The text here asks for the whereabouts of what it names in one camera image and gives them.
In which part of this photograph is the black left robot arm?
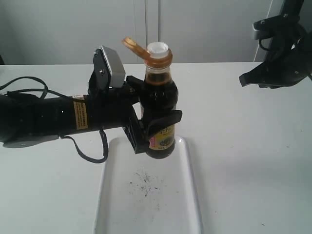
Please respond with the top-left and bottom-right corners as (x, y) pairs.
(0, 69), (182, 164)

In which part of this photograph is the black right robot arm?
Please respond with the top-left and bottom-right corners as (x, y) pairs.
(239, 0), (312, 89)

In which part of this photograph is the dark soy sauce bottle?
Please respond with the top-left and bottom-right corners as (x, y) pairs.
(122, 37), (178, 159)

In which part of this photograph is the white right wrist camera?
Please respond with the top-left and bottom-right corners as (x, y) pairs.
(252, 24), (261, 40)

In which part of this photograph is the white rectangular plastic tray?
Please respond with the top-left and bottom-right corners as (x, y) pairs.
(94, 136), (202, 234)

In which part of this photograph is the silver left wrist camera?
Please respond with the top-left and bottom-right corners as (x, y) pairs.
(93, 45), (126, 90)

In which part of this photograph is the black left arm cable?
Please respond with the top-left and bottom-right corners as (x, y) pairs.
(0, 76), (109, 164)

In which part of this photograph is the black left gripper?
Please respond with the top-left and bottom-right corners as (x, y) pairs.
(87, 71), (182, 154)

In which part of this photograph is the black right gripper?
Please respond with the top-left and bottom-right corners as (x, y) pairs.
(239, 14), (312, 88)

